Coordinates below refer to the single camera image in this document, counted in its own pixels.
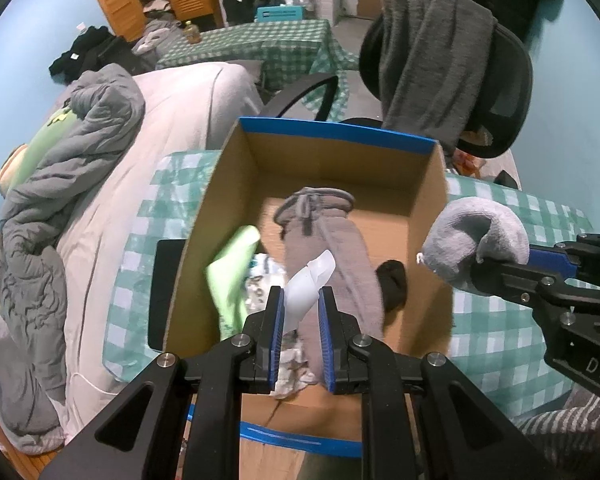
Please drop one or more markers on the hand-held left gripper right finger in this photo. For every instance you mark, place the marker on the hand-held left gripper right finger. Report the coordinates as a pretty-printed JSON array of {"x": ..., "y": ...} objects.
[{"x": 326, "y": 340}]

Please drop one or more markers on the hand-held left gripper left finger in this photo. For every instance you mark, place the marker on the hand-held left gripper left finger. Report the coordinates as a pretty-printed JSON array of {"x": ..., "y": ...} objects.
[{"x": 276, "y": 340}]

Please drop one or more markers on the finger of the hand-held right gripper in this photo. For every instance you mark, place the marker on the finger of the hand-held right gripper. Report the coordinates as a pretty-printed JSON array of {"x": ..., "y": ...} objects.
[
  {"x": 505, "y": 280},
  {"x": 550, "y": 260}
]

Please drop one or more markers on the white patterned sock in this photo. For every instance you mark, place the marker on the white patterned sock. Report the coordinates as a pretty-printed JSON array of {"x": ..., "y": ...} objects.
[
  {"x": 265, "y": 272},
  {"x": 292, "y": 375}
]

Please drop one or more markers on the grey fluffy sock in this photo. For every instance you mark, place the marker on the grey fluffy sock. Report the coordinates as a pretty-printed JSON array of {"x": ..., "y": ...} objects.
[{"x": 470, "y": 240}]

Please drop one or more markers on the pale white sock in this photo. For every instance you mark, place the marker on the pale white sock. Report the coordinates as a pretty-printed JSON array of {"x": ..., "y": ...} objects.
[{"x": 307, "y": 285}]

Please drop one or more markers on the taupe long sock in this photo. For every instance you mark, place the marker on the taupe long sock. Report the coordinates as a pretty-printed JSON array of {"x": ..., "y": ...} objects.
[{"x": 330, "y": 260}]

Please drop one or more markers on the light green sock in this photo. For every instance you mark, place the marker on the light green sock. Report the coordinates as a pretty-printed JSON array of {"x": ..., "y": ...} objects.
[{"x": 232, "y": 270}]

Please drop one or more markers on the black sock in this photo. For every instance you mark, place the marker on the black sock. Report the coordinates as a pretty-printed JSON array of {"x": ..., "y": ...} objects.
[{"x": 395, "y": 285}]

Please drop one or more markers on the blue cardboard box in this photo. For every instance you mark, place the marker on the blue cardboard box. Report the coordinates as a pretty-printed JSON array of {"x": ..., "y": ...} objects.
[{"x": 330, "y": 170}]

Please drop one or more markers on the person's right forearm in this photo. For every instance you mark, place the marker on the person's right forearm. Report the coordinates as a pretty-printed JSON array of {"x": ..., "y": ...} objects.
[{"x": 565, "y": 420}]

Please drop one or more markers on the green checked tablecloth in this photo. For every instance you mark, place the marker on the green checked tablecloth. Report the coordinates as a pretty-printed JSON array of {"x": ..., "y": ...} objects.
[
  {"x": 270, "y": 45},
  {"x": 500, "y": 330}
]

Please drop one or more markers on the orange bag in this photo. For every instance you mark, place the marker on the orange bag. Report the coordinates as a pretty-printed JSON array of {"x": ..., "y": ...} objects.
[{"x": 467, "y": 160}]

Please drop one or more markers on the black office chair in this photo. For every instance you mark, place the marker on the black office chair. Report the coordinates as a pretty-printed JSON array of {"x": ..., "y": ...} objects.
[{"x": 510, "y": 85}]

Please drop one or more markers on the grey fleece garment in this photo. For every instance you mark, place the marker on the grey fleece garment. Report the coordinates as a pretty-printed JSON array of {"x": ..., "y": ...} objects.
[{"x": 430, "y": 60}]

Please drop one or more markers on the white duvet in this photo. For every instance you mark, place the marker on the white duvet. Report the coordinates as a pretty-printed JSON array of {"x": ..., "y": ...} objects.
[{"x": 180, "y": 125}]

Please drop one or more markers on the grey quilt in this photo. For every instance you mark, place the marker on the grey quilt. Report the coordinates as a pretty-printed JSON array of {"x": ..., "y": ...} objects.
[{"x": 55, "y": 185}]

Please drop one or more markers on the green plush toy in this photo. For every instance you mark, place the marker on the green plush toy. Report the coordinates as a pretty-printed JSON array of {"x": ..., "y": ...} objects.
[{"x": 45, "y": 145}]

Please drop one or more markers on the amber bottle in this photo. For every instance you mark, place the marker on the amber bottle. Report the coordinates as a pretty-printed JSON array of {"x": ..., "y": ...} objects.
[{"x": 191, "y": 32}]

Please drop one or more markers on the blue plastic crate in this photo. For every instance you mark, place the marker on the blue plastic crate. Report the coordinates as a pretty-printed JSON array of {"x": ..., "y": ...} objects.
[{"x": 280, "y": 12}]

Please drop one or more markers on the grey clothes pile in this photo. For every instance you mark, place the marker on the grey clothes pile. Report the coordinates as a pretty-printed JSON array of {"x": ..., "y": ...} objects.
[{"x": 155, "y": 35}]

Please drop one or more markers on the black clothes pile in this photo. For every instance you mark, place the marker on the black clothes pile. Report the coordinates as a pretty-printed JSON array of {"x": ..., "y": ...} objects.
[{"x": 87, "y": 52}]

